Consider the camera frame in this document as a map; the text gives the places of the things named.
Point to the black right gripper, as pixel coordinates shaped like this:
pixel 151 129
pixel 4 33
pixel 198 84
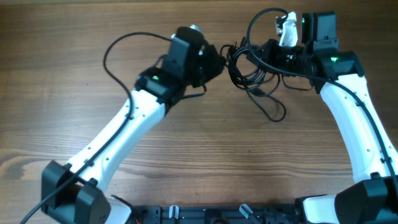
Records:
pixel 270 49

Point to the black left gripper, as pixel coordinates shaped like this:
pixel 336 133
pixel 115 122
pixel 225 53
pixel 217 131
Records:
pixel 217 61

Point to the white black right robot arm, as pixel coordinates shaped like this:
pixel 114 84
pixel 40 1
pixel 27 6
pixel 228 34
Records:
pixel 338 77

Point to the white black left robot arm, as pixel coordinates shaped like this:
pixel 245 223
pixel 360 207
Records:
pixel 74 192

